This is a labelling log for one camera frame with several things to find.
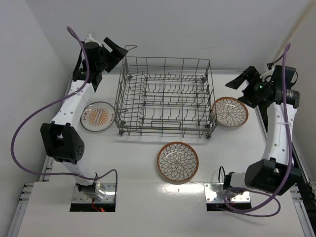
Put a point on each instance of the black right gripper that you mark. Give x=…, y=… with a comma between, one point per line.
x=249, y=80

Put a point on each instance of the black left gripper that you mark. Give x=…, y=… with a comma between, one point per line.
x=106, y=57

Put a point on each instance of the floral bowl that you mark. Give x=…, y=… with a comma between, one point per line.
x=230, y=112
x=177, y=162

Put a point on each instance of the orange sunburst white plate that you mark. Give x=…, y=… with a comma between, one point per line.
x=97, y=116

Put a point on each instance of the floral bowl front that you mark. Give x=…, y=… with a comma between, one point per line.
x=177, y=162

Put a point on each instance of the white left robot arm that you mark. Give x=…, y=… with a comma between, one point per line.
x=60, y=137

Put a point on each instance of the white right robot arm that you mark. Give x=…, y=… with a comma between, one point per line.
x=273, y=93

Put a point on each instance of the grey wire dish rack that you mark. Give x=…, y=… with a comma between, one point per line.
x=165, y=96

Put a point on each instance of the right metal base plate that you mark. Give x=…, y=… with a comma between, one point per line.
x=214, y=195

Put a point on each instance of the metal base plate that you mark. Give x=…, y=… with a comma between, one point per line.
x=214, y=195
x=106, y=191

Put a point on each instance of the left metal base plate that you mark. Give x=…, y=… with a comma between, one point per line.
x=106, y=191

